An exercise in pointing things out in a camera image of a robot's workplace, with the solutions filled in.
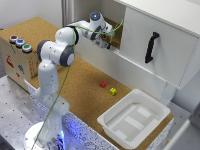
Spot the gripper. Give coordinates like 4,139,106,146
93,34,112,50

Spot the pink block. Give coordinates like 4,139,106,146
99,80,108,89

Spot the yellow block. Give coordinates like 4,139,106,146
109,87,118,97

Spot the white cabinet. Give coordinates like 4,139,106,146
71,0,200,108

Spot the white sliding door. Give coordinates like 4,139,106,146
119,6,200,91

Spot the green button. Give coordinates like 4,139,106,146
21,43,34,54

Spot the wooden drawer box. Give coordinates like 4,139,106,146
0,16,68,92

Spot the blue button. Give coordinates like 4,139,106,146
15,38,26,49

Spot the white plastic box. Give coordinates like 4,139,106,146
96,88,172,150

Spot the red button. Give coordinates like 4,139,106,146
8,34,19,45

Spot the green cable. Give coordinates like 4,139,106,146
31,18,125,150

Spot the black door handle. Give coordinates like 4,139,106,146
144,31,161,65

